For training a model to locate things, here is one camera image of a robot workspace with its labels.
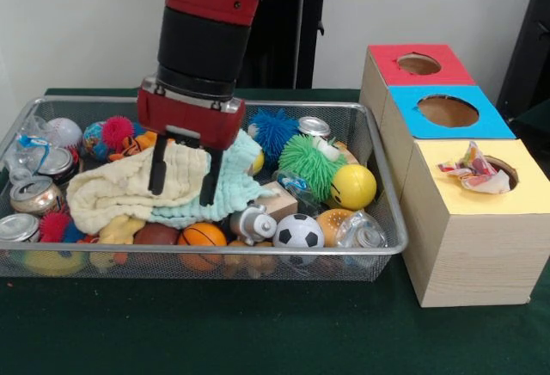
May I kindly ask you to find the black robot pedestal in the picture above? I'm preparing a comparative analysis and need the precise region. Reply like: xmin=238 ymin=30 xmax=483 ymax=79
xmin=238 ymin=0 xmax=347 ymax=89

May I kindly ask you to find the shallow clear plastic bin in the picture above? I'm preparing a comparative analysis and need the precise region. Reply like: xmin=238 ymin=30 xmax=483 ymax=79
xmin=0 ymin=95 xmax=409 ymax=282

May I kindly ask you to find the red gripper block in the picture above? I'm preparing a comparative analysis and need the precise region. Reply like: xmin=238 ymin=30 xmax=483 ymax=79
xmin=136 ymin=76 xmax=247 ymax=207

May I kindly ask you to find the white baseball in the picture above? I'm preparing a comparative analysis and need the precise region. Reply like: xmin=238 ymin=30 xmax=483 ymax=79
xmin=45 ymin=117 xmax=83 ymax=151

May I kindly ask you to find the yellow ball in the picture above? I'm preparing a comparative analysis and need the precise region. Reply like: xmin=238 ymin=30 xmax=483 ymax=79
xmin=329 ymin=163 xmax=378 ymax=212

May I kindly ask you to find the green spiky ball with eyes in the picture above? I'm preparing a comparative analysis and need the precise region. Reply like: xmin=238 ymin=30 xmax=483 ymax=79
xmin=278 ymin=133 xmax=349 ymax=200

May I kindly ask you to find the light blue cloth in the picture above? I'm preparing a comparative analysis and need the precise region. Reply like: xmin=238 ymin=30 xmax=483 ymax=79
xmin=148 ymin=129 xmax=278 ymax=230

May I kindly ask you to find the small soccer ball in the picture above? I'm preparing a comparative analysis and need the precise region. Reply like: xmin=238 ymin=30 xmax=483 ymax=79
xmin=272 ymin=213 xmax=326 ymax=249

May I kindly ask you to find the grey toy robot figure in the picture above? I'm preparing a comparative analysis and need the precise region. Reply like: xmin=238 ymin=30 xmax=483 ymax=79
xmin=229 ymin=203 xmax=278 ymax=246

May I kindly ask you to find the cream waffle cloth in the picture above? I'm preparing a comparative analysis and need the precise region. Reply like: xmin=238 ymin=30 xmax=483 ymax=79
xmin=66 ymin=133 xmax=211 ymax=237

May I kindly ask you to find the colourful butterfly print cloth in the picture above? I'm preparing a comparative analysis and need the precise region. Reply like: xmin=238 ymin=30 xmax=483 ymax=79
xmin=437 ymin=140 xmax=512 ymax=195

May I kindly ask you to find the wooden box with three holes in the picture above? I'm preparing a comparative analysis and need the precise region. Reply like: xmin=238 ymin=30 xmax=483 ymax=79
xmin=359 ymin=43 xmax=550 ymax=307

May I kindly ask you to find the blue spiky ball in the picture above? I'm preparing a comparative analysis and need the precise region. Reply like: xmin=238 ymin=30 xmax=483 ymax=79
xmin=247 ymin=108 xmax=301 ymax=165

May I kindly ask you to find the small orange basketball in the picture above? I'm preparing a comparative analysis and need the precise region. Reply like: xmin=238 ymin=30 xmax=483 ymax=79
xmin=178 ymin=222 xmax=228 ymax=248

